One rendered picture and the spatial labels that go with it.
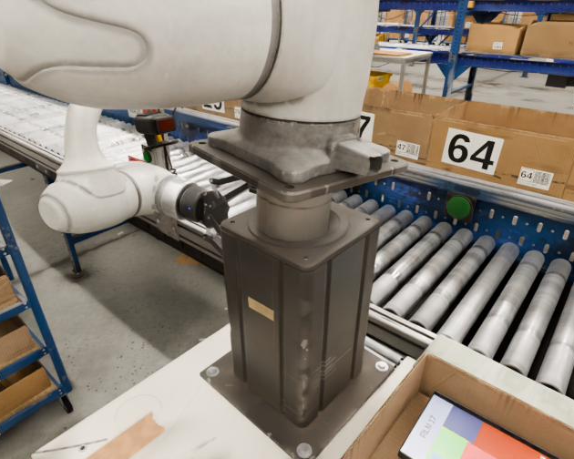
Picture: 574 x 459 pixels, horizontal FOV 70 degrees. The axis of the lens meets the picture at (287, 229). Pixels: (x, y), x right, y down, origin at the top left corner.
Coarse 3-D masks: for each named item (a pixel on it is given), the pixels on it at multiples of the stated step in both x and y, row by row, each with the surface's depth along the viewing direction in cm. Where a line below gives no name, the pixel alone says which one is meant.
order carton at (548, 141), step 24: (456, 120) 122; (480, 120) 145; (504, 120) 140; (528, 120) 135; (552, 120) 131; (432, 144) 130; (504, 144) 116; (528, 144) 112; (552, 144) 109; (456, 168) 128; (504, 168) 119; (552, 168) 111; (552, 192) 113
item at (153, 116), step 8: (152, 112) 114; (160, 112) 114; (136, 120) 114; (144, 120) 111; (152, 120) 109; (160, 120) 109; (168, 120) 110; (136, 128) 115; (144, 128) 112; (152, 128) 110; (160, 128) 109; (168, 128) 111; (144, 136) 117; (152, 136) 115; (160, 136) 115; (152, 144) 116
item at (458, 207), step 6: (456, 198) 123; (462, 198) 123; (450, 204) 125; (456, 204) 124; (462, 204) 123; (468, 204) 122; (450, 210) 126; (456, 210) 124; (462, 210) 123; (468, 210) 122; (456, 216) 125; (462, 216) 124
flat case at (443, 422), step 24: (432, 408) 65; (456, 408) 65; (432, 432) 61; (456, 432) 61; (480, 432) 61; (504, 432) 61; (408, 456) 58; (432, 456) 58; (456, 456) 58; (480, 456) 58; (504, 456) 58; (528, 456) 58; (552, 456) 58
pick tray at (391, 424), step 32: (416, 384) 70; (448, 384) 68; (480, 384) 64; (384, 416) 61; (416, 416) 68; (512, 416) 62; (544, 416) 58; (352, 448) 54; (384, 448) 63; (544, 448) 60
